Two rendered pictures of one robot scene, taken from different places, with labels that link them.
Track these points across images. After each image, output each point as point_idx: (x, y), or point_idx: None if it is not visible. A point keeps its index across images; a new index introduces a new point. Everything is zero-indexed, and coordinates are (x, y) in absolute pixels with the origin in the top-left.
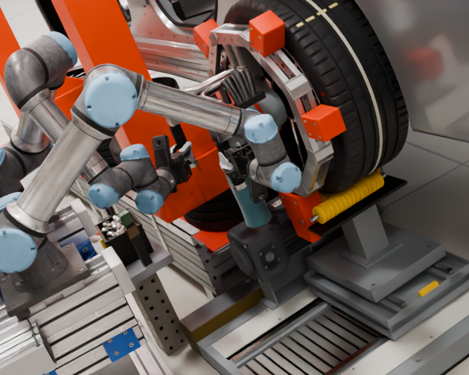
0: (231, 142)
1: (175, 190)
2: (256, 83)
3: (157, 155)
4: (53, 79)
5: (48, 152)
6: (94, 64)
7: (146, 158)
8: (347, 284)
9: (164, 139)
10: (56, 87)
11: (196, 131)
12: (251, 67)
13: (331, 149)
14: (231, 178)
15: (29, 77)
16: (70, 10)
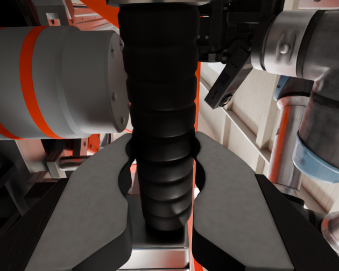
0: (100, 91)
1: (272, 5)
2: (12, 158)
3: (240, 82)
4: None
5: (289, 80)
6: (196, 128)
7: (329, 161)
8: None
9: (216, 105)
10: (289, 198)
11: (116, 8)
12: (21, 184)
13: None
14: (195, 64)
15: None
16: (194, 170)
